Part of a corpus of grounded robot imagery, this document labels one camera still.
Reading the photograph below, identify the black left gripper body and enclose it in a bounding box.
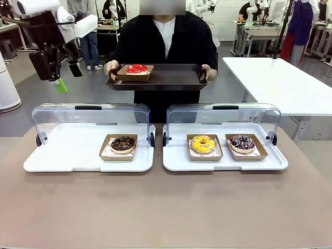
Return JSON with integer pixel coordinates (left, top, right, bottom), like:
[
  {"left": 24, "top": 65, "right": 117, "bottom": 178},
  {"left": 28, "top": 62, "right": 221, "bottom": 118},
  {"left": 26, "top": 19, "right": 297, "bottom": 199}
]
[{"left": 25, "top": 11, "right": 66, "bottom": 52}]

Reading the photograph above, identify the brown cardboard donut tray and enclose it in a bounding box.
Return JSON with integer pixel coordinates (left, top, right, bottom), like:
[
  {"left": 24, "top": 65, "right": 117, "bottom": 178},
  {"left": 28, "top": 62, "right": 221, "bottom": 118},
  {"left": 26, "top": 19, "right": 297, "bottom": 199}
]
[
  {"left": 99, "top": 133, "right": 139, "bottom": 162},
  {"left": 224, "top": 133, "right": 269, "bottom": 162},
  {"left": 186, "top": 134, "right": 225, "bottom": 162},
  {"left": 116, "top": 64, "right": 155, "bottom": 83}
]

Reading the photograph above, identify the red glazed donut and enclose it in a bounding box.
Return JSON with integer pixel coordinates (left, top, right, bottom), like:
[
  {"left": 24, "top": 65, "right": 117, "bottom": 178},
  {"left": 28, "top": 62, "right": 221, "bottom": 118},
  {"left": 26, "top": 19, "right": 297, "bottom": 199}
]
[{"left": 126, "top": 64, "right": 149, "bottom": 75}]

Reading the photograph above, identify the dark brown serving tray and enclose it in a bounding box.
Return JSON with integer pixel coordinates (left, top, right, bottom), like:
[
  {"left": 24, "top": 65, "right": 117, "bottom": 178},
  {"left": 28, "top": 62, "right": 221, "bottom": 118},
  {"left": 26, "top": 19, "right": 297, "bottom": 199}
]
[{"left": 105, "top": 63, "right": 209, "bottom": 92}]

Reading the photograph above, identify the person in black top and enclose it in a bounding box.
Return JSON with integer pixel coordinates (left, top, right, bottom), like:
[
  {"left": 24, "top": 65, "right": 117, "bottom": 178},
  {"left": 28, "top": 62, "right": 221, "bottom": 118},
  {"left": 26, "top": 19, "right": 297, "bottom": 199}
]
[{"left": 107, "top": 0, "right": 218, "bottom": 124}]

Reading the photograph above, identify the chocolate sprinkled donut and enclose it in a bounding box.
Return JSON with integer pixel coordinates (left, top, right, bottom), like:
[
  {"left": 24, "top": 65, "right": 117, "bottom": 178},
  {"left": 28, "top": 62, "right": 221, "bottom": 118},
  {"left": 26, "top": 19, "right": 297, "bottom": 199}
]
[{"left": 110, "top": 136, "right": 137, "bottom": 155}]

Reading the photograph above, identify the yellow sprinkled donut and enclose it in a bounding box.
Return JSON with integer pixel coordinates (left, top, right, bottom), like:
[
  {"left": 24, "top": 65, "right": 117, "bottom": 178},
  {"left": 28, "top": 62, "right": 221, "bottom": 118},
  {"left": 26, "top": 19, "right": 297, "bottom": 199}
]
[{"left": 190, "top": 135, "right": 216, "bottom": 155}]

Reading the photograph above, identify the person in black shirt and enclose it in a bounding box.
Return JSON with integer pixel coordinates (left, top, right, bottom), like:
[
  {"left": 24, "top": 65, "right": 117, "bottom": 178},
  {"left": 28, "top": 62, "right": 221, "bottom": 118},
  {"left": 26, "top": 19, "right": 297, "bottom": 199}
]
[{"left": 238, "top": 2, "right": 260, "bottom": 23}]

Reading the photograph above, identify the purple striped sprinkled donut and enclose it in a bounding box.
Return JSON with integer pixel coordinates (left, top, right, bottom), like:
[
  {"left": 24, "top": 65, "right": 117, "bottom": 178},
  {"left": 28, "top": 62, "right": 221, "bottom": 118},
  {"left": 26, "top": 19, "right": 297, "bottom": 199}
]
[{"left": 229, "top": 134, "right": 256, "bottom": 154}]

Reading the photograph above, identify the person in purple apron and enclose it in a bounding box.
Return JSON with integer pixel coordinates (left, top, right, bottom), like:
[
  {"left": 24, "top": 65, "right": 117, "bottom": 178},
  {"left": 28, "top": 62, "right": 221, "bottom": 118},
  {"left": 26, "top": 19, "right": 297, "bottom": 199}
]
[{"left": 280, "top": 0, "right": 321, "bottom": 68}]

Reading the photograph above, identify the person's right hand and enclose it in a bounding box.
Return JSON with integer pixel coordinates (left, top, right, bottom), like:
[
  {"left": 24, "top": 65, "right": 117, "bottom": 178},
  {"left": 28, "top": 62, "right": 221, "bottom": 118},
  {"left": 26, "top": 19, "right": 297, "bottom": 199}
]
[{"left": 103, "top": 60, "right": 121, "bottom": 79}]

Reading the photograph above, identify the person's left hand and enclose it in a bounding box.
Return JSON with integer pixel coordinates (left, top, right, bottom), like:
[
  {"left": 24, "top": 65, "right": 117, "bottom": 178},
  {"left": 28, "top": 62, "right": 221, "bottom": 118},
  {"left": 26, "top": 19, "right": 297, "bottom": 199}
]
[{"left": 200, "top": 64, "right": 212, "bottom": 80}]

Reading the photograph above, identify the man in grey hoodie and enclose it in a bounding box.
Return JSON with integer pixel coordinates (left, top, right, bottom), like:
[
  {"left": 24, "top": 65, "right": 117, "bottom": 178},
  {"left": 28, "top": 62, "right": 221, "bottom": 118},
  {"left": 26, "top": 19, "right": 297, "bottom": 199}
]
[{"left": 66, "top": 0, "right": 103, "bottom": 71}]

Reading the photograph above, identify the grey plastic stool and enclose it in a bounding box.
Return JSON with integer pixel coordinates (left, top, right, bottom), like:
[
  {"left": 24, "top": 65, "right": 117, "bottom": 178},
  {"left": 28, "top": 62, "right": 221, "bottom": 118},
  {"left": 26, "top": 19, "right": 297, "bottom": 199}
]
[{"left": 0, "top": 38, "right": 18, "bottom": 59}]

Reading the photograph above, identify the clear plastic display lid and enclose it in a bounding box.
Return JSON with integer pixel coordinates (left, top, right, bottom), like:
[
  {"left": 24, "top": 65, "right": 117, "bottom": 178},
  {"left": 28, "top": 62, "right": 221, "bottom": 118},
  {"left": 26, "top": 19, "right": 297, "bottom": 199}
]
[
  {"left": 31, "top": 103, "right": 157, "bottom": 147},
  {"left": 162, "top": 103, "right": 282, "bottom": 146}
]

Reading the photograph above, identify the black background workbench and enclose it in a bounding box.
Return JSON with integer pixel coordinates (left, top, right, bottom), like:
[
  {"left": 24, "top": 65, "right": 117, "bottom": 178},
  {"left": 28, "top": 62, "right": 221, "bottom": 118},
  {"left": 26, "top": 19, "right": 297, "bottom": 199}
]
[{"left": 96, "top": 19, "right": 123, "bottom": 59}]

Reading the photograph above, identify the white display tray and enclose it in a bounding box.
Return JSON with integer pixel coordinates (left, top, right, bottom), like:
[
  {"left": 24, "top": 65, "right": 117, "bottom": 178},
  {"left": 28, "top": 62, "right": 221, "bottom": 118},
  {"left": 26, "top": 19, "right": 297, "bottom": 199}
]
[
  {"left": 162, "top": 122, "right": 289, "bottom": 173},
  {"left": 23, "top": 122, "right": 156, "bottom": 173}
]

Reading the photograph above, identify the white printed paper liner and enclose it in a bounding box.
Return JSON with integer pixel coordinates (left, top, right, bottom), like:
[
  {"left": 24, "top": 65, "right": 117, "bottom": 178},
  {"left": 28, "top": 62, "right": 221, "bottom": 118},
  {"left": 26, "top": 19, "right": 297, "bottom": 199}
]
[
  {"left": 227, "top": 138, "right": 261, "bottom": 158},
  {"left": 188, "top": 137, "right": 222, "bottom": 158},
  {"left": 101, "top": 137, "right": 137, "bottom": 158}
]

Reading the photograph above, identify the grey background work table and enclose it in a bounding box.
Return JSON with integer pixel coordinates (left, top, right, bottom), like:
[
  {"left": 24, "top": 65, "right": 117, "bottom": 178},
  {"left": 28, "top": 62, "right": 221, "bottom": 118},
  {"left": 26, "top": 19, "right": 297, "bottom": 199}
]
[{"left": 231, "top": 20, "right": 286, "bottom": 59}]

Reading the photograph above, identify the large white table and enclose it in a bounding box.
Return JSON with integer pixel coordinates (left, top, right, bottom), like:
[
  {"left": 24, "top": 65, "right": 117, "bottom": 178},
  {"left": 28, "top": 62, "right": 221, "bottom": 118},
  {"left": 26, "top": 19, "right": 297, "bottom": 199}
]
[{"left": 222, "top": 56, "right": 332, "bottom": 141}]

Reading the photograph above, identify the black tripod pole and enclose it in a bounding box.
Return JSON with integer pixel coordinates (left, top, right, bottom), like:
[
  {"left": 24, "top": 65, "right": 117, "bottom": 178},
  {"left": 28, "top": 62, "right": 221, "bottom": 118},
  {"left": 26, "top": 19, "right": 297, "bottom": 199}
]
[{"left": 271, "top": 0, "right": 295, "bottom": 60}]

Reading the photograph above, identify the black cable sleeve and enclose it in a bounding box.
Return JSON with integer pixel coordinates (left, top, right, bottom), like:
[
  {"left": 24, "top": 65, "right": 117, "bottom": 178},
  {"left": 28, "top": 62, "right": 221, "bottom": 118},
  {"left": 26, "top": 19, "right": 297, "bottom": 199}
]
[{"left": 0, "top": 14, "right": 31, "bottom": 28}]

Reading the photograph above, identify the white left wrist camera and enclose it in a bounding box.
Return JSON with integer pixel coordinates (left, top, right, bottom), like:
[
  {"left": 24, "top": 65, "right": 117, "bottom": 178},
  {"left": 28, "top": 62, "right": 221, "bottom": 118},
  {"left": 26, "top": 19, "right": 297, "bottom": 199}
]
[{"left": 74, "top": 13, "right": 99, "bottom": 39}]

